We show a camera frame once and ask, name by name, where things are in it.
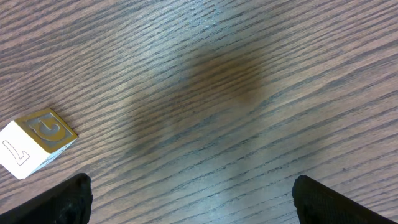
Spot block yellow O side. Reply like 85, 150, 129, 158
1, 108, 78, 180

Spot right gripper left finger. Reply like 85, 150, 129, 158
1, 173, 93, 224

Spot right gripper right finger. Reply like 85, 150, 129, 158
292, 175, 396, 224

